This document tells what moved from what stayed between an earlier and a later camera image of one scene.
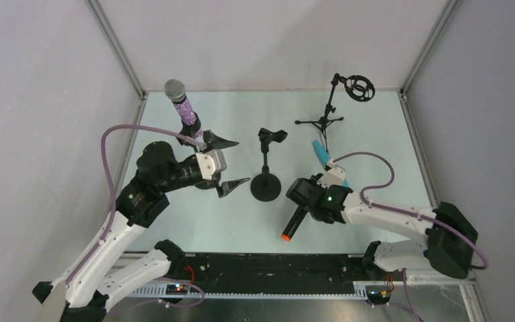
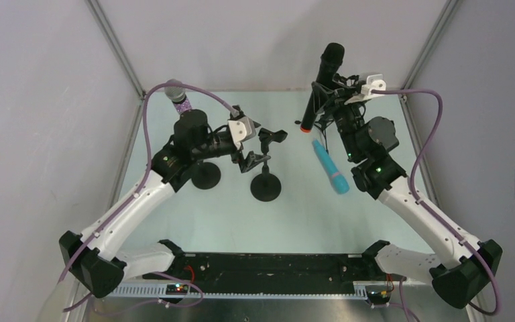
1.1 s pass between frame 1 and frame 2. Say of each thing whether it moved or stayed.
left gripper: moved
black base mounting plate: stayed
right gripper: moved
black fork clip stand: stayed
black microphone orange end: moved
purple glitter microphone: stayed
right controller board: stayed
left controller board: stayed
